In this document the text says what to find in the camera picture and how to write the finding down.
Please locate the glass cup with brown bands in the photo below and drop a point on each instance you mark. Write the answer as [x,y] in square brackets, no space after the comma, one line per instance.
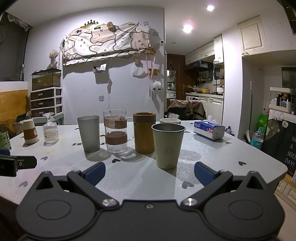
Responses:
[115,135]

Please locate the brown paper cup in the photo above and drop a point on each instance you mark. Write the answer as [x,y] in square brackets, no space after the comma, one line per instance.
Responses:
[29,132]

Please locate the dried flower bouquet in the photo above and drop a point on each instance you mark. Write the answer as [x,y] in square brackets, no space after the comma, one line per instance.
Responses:
[53,55]

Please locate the white kitchen counter cabinet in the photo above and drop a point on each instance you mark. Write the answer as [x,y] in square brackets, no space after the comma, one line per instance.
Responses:
[204,105]

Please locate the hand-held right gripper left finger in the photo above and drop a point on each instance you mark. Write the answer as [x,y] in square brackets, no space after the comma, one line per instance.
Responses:
[96,173]

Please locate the white wall cabinet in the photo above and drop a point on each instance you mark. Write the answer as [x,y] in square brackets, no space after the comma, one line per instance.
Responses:
[252,36]

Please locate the green shopping bag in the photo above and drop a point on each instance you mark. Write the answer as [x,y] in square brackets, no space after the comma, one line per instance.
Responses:
[262,121]

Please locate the chair with brown clothing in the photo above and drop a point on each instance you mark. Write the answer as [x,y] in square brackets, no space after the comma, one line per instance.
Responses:
[187,108]

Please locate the green tin can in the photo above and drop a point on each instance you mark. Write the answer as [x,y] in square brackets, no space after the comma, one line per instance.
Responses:
[4,139]

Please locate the clear wine glass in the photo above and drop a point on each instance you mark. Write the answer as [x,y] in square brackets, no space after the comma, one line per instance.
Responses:
[50,132]

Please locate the grey frosted cup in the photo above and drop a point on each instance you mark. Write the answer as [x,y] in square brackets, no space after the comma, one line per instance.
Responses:
[88,134]

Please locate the wooden board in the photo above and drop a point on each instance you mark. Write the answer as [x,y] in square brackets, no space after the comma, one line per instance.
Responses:
[12,104]

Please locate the white plastic drawer unit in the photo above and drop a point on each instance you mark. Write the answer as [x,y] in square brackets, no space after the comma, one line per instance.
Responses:
[46,102]

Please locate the blue tissue pack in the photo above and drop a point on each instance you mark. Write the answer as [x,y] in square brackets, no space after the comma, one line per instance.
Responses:
[208,131]

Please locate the black range hood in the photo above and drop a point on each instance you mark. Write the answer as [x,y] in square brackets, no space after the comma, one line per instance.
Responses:
[198,64]

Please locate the printed cartoon cloth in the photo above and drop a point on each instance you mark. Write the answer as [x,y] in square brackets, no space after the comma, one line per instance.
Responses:
[107,41]

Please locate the round ceiling light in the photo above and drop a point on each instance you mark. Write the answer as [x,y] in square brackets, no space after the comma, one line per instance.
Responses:
[187,28]
[210,7]

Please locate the cream metal cup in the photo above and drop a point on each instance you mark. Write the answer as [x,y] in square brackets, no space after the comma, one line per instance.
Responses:
[167,146]

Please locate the white storage shelf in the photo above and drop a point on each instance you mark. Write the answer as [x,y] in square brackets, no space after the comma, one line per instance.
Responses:
[282,98]

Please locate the gold crown decoration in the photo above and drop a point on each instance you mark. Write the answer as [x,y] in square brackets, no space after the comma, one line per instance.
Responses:
[90,24]

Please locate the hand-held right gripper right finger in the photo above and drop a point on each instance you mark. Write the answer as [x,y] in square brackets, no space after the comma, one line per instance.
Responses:
[204,173]

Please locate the yellow cooking pot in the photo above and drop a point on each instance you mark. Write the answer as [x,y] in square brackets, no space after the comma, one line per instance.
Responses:
[204,90]

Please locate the plastic water bottle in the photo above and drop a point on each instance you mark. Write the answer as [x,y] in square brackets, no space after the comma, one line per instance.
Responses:
[256,140]

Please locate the glass fish tank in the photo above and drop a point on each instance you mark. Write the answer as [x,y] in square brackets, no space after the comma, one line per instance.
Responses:
[46,79]

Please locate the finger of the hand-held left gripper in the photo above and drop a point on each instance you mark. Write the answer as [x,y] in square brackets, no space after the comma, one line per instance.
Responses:
[26,162]
[4,152]

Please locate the white plush toy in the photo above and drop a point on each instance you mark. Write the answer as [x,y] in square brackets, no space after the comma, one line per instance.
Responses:
[157,84]

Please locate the white plastic bag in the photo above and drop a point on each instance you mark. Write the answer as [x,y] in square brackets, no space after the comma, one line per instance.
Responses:
[138,72]

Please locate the bamboo cup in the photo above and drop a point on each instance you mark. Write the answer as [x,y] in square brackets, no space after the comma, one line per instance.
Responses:
[144,132]

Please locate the black chalkboard sign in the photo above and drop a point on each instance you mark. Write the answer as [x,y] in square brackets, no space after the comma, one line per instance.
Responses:
[281,143]

